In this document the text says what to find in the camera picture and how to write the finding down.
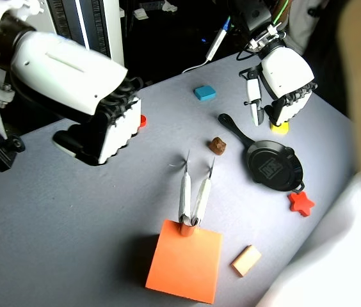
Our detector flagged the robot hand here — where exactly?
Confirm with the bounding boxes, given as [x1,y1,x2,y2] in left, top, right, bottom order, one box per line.
[238,44,318,128]
[10,31,145,167]

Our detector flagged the brown food piece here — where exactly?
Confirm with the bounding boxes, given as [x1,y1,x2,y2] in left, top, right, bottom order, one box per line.
[208,136,227,156]

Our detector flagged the white metal tongs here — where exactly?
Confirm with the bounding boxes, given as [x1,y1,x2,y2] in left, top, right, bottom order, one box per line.
[177,150,216,238]

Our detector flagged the black cast iron skillet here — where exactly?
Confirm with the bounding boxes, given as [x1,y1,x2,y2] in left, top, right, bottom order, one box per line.
[218,113,305,193]

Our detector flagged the person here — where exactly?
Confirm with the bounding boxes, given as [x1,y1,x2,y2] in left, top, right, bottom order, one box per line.
[284,0,332,55]

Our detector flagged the yellow block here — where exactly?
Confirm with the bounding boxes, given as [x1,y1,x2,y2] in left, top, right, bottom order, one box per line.
[269,120,290,135]

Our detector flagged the white robot body column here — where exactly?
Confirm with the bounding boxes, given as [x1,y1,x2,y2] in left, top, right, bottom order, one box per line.
[23,0,126,70]

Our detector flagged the blue block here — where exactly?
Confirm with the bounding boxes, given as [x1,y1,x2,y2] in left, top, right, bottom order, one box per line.
[193,84,217,102]

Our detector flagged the red star block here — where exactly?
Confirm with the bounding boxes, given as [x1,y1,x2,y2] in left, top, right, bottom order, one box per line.
[287,191,316,218]

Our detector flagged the grey table cloth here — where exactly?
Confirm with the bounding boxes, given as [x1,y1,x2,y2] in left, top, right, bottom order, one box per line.
[0,52,357,307]

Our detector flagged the beige wooden block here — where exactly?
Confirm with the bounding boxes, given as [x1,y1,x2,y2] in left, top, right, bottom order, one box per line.
[230,244,262,278]

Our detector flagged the white sheet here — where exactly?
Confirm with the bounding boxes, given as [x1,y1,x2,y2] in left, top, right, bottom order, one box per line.
[257,172,361,307]

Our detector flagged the large orange block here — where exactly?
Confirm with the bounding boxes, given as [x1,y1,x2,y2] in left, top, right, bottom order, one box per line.
[144,219,224,304]

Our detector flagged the white cable with adapter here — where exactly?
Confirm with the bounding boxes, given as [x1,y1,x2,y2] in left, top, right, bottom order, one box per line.
[182,15,232,74]

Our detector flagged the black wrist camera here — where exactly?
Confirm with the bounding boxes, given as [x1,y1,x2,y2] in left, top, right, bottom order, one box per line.
[0,131,27,173]

